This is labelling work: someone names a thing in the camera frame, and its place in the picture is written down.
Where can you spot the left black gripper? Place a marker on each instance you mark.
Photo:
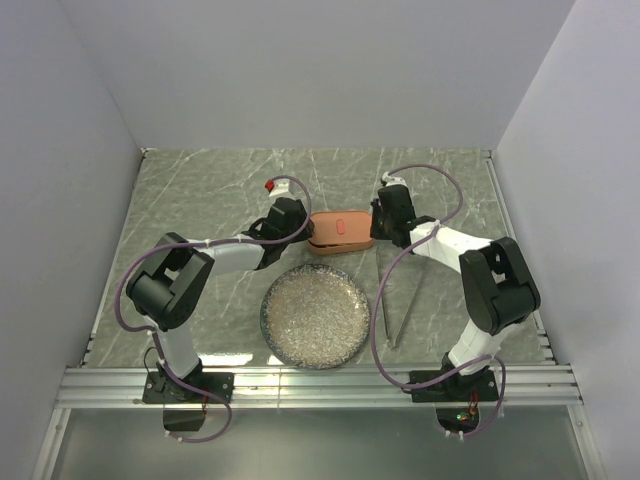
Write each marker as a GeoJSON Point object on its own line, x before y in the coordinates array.
{"type": "Point", "coordinates": [307, 234]}

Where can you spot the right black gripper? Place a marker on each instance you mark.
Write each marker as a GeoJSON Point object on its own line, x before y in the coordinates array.
{"type": "Point", "coordinates": [377, 210]}

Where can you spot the orange lunch box base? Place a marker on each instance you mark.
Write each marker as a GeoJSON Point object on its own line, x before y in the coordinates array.
{"type": "Point", "coordinates": [337, 249]}

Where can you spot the orange lunch box lid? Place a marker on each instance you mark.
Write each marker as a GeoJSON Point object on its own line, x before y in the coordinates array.
{"type": "Point", "coordinates": [341, 228]}

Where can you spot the metal tongs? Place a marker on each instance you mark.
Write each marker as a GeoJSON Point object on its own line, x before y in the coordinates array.
{"type": "Point", "coordinates": [400, 297]}

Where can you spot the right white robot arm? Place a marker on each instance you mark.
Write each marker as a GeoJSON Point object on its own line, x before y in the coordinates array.
{"type": "Point", "coordinates": [499, 290]}

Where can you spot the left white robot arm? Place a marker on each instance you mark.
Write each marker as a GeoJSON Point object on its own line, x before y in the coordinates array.
{"type": "Point", "coordinates": [167, 286]}

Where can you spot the speckled round plate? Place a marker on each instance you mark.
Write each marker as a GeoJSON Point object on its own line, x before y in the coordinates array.
{"type": "Point", "coordinates": [315, 317]}

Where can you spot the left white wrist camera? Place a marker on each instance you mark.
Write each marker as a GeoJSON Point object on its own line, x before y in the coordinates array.
{"type": "Point", "coordinates": [279, 188]}

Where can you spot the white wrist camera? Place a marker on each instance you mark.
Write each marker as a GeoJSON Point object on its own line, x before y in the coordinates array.
{"type": "Point", "coordinates": [388, 180]}
{"type": "Point", "coordinates": [279, 188]}

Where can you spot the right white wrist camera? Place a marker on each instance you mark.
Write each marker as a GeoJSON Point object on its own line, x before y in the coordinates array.
{"type": "Point", "coordinates": [388, 180]}

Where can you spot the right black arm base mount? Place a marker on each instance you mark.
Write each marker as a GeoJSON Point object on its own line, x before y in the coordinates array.
{"type": "Point", "coordinates": [481, 386]}

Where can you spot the aluminium front rail frame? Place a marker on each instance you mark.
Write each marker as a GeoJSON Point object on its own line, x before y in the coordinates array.
{"type": "Point", "coordinates": [281, 388]}

